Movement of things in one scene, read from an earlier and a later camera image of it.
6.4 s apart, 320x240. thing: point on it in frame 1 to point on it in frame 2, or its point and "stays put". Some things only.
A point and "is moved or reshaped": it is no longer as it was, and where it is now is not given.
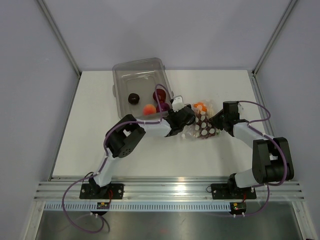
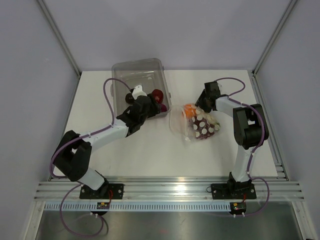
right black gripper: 214,120 to 199,102
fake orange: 204,108 is moved or reshaped
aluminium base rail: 164,188 stays put
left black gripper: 171,113 to 155,107
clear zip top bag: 201,128 stays put
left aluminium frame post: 59,36 stays put
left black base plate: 94,191 stays put
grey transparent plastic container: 142,77 stays put
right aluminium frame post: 274,37 stays put
